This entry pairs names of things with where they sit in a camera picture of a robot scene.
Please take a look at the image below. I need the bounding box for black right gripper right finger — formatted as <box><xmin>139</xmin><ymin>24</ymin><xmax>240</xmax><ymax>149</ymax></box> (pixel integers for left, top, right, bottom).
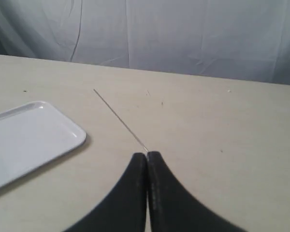
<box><xmin>147</xmin><ymin>151</ymin><xmax>244</xmax><ymax>232</ymax></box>

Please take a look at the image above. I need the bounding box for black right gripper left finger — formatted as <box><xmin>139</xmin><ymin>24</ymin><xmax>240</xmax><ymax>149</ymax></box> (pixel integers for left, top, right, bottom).
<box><xmin>66</xmin><ymin>153</ymin><xmax>147</xmax><ymax>232</ymax></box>

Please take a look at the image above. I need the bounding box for thin metal skewer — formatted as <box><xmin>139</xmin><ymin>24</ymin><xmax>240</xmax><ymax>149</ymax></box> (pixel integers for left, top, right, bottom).
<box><xmin>93</xmin><ymin>89</ymin><xmax>149</xmax><ymax>153</ymax></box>

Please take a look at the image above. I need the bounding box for white rectangular plastic tray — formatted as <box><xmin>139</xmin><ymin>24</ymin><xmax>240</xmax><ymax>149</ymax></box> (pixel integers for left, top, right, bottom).
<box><xmin>0</xmin><ymin>101</ymin><xmax>87</xmax><ymax>188</ymax></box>

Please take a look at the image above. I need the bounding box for grey wrinkled backdrop curtain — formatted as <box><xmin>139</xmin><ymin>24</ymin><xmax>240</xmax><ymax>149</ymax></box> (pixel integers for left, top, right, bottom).
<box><xmin>0</xmin><ymin>0</ymin><xmax>290</xmax><ymax>85</ymax></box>

